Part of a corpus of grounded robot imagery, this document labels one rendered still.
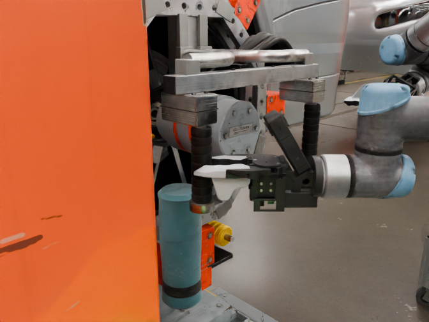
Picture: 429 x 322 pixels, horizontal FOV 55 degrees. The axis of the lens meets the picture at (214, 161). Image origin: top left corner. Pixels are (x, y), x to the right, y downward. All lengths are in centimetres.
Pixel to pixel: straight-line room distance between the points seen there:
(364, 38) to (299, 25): 188
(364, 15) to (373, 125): 260
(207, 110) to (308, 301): 128
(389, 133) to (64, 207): 53
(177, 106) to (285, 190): 22
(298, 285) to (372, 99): 131
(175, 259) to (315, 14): 97
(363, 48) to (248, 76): 253
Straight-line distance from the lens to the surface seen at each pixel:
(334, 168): 70
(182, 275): 89
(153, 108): 106
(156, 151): 103
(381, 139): 71
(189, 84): 68
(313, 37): 149
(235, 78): 75
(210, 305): 138
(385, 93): 70
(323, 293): 188
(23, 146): 29
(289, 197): 71
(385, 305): 189
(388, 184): 73
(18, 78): 28
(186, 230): 84
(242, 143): 86
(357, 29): 329
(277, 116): 67
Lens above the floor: 104
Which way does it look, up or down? 17 degrees down
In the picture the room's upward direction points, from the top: straight up
